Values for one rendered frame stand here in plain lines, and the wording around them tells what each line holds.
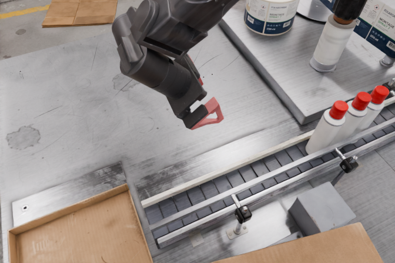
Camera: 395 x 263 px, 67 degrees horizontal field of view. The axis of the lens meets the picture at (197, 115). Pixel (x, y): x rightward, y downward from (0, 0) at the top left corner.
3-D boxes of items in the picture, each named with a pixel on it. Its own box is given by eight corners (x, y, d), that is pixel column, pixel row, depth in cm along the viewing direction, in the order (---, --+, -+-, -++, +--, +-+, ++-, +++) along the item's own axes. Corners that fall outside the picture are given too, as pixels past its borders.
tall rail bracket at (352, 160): (321, 167, 87) (343, 135, 74) (338, 188, 83) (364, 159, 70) (313, 171, 87) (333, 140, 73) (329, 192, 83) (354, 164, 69)
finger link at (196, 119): (223, 90, 58) (194, 71, 50) (240, 117, 53) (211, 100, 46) (198, 113, 60) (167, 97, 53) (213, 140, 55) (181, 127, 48)
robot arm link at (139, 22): (153, 6, 37) (203, 31, 42) (130, -35, 43) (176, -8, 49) (109, 77, 42) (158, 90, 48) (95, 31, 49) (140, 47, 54)
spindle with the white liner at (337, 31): (324, 53, 111) (358, -26, 87) (340, 68, 106) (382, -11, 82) (304, 60, 108) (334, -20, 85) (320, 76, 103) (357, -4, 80)
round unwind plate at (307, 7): (326, -21, 143) (327, -24, 142) (374, 12, 126) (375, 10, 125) (272, -7, 136) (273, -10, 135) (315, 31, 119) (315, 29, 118)
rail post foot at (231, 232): (244, 222, 78) (245, 221, 77) (249, 231, 76) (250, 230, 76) (225, 230, 76) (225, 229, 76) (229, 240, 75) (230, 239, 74)
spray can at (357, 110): (334, 132, 89) (365, 85, 73) (346, 146, 86) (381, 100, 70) (320, 138, 87) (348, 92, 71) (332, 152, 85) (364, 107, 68)
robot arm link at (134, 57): (119, 80, 42) (146, 52, 40) (109, 50, 46) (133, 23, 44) (153, 97, 47) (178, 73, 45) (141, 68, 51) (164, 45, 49)
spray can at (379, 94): (348, 127, 90) (382, 79, 74) (361, 140, 87) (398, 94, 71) (335, 133, 89) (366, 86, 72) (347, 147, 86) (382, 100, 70)
